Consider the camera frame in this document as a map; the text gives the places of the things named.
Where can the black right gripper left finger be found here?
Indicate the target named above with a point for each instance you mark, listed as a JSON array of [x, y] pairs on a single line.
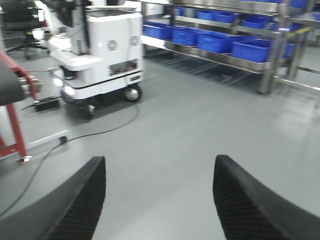
[[69, 212]]

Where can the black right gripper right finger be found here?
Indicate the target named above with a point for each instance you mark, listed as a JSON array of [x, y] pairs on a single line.
[[249, 210]]

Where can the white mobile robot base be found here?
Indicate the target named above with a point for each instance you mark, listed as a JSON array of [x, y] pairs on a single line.
[[105, 53]]

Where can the black power adapter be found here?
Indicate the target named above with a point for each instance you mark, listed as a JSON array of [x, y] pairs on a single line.
[[47, 103]]

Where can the blue bin on shelf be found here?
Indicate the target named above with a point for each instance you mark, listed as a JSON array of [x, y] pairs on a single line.
[[158, 31]]

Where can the black office chair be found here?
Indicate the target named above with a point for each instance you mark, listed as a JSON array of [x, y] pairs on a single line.
[[19, 17]]

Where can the red metal cart frame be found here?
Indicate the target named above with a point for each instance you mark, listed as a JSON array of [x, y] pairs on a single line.
[[16, 84]]

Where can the stainless steel rack frame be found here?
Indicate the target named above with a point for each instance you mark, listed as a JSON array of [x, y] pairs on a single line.
[[262, 37]]

